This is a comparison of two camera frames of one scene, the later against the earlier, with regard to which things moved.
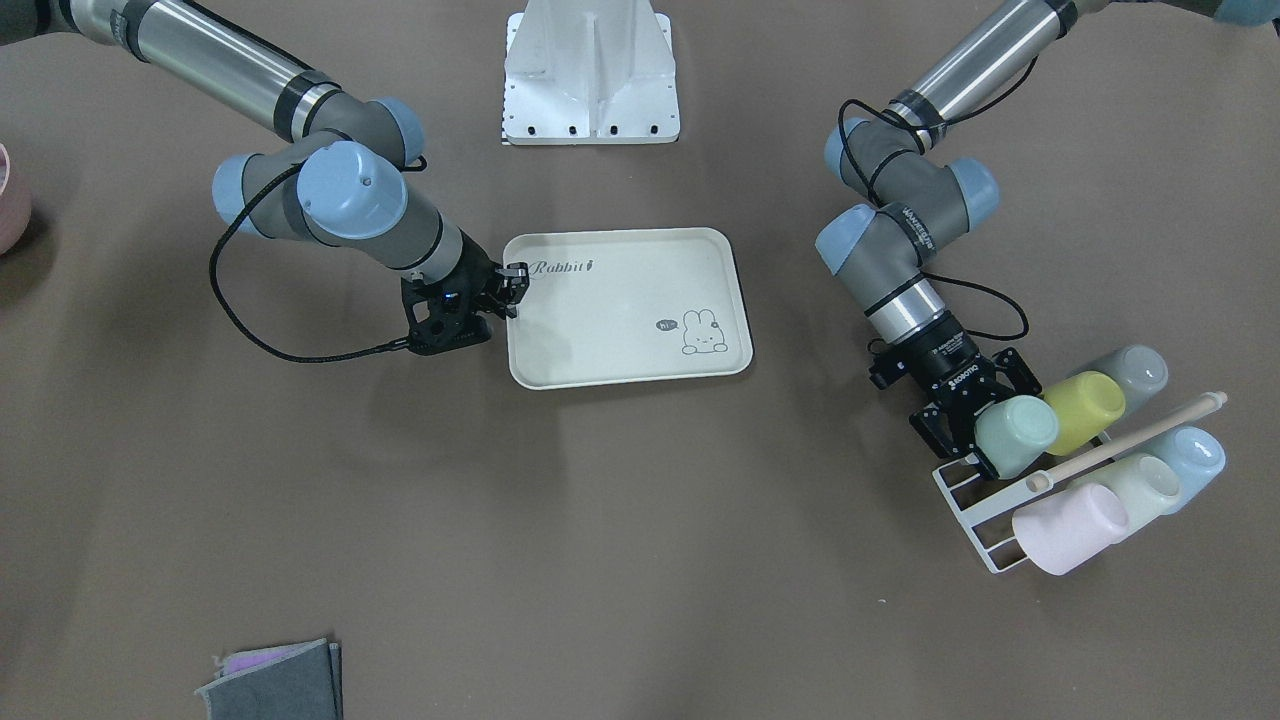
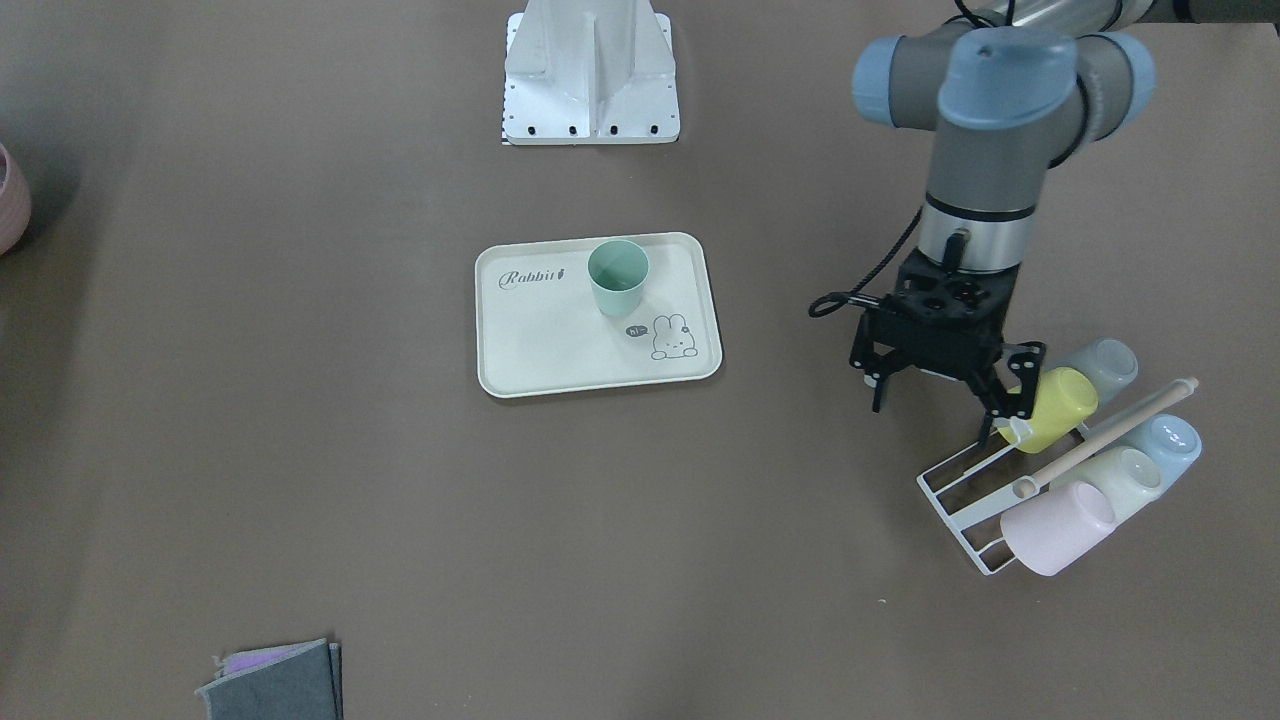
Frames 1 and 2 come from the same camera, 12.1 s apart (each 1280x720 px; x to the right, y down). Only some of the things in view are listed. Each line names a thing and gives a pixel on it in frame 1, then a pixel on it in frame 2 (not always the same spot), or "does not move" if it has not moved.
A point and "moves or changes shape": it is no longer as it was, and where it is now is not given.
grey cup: (1141, 371) to (1110, 366)
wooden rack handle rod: (1043, 482) to (1180, 389)
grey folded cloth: (302, 681) does not move
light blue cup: (1198, 455) to (1174, 441)
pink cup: (1060, 532) does not move
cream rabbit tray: (623, 305) moves or changes shape
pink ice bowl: (15, 206) does not move
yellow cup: (1085, 406) to (1064, 398)
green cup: (1013, 432) to (618, 270)
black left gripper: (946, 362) to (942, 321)
